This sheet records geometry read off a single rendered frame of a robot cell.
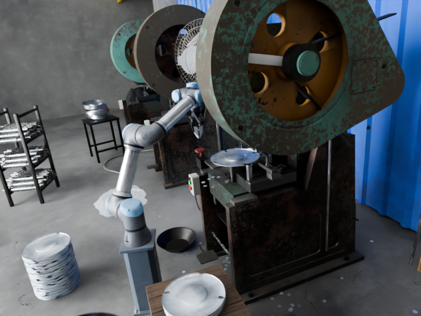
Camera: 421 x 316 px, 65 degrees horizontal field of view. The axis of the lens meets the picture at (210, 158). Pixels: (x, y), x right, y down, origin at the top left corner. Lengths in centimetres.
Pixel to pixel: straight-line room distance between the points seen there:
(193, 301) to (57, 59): 724
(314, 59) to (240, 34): 33
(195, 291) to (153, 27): 221
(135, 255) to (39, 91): 679
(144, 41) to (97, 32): 528
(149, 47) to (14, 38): 556
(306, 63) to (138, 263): 132
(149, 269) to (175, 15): 211
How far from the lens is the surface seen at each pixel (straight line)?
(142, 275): 199
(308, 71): 147
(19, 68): 839
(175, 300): 164
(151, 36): 309
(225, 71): 135
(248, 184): 184
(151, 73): 309
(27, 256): 242
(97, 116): 473
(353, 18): 168
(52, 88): 836
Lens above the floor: 148
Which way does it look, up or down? 20 degrees down
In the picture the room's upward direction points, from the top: 6 degrees counter-clockwise
